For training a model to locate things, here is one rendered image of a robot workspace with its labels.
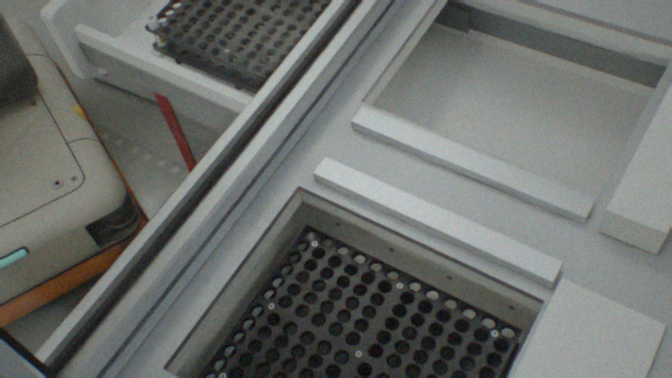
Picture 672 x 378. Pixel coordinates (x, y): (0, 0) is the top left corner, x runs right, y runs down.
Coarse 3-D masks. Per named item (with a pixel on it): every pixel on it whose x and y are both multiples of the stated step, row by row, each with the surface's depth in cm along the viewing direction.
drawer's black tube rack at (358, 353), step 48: (336, 240) 73; (288, 288) 70; (336, 288) 70; (384, 288) 73; (432, 288) 69; (288, 336) 68; (336, 336) 67; (384, 336) 70; (432, 336) 66; (480, 336) 70
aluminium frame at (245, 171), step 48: (384, 0) 78; (336, 48) 74; (288, 96) 71; (240, 144) 68; (288, 144) 72; (240, 192) 68; (192, 240) 64; (144, 288) 61; (0, 336) 51; (96, 336) 60; (144, 336) 63
